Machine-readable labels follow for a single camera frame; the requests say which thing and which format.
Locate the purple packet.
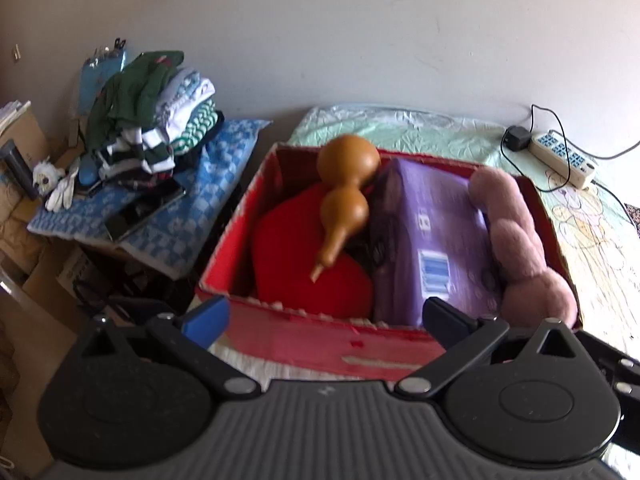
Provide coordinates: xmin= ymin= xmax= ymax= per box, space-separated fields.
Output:
xmin=369 ymin=158 xmax=499 ymax=327

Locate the blue checkered cushion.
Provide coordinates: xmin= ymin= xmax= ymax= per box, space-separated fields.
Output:
xmin=27 ymin=119 xmax=270 ymax=280

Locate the light green bed sheet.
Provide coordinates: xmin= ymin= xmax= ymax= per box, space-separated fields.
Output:
xmin=286 ymin=104 xmax=557 ymax=191

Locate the red cardboard box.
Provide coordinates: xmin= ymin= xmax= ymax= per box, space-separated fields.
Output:
xmin=198 ymin=146 xmax=575 ymax=380

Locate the orange gourd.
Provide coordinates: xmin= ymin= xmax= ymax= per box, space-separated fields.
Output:
xmin=311 ymin=134 xmax=381 ymax=282

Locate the black power adapter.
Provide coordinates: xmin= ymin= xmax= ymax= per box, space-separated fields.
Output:
xmin=501 ymin=125 xmax=533 ymax=152

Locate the red round cushion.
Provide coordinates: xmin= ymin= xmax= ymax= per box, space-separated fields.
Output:
xmin=252 ymin=185 xmax=373 ymax=320

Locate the white power strip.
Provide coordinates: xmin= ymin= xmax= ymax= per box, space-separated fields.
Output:
xmin=528 ymin=130 xmax=597 ymax=190

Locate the brown cardboard box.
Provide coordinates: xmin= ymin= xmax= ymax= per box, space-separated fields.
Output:
xmin=0 ymin=102 xmax=101 ymax=476

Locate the black cable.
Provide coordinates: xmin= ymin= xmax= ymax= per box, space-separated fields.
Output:
xmin=499 ymin=103 xmax=640 ymax=212

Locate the white glove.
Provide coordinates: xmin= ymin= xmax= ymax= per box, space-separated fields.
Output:
xmin=44 ymin=157 xmax=80 ymax=212

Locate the pile of folded clothes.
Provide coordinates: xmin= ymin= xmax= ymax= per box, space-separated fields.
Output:
xmin=85 ymin=50 xmax=224 ymax=181

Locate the black phone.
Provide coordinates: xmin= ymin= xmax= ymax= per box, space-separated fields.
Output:
xmin=104 ymin=179 xmax=186 ymax=243

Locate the pink plush toy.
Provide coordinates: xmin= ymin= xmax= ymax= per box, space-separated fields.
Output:
xmin=469 ymin=167 xmax=578 ymax=327

